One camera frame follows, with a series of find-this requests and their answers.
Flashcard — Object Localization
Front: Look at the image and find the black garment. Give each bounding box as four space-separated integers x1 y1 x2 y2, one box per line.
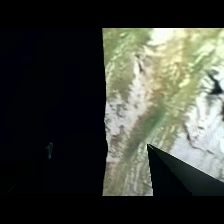
0 27 108 197

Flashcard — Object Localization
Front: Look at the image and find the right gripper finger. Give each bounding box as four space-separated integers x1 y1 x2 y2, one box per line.
146 143 224 197

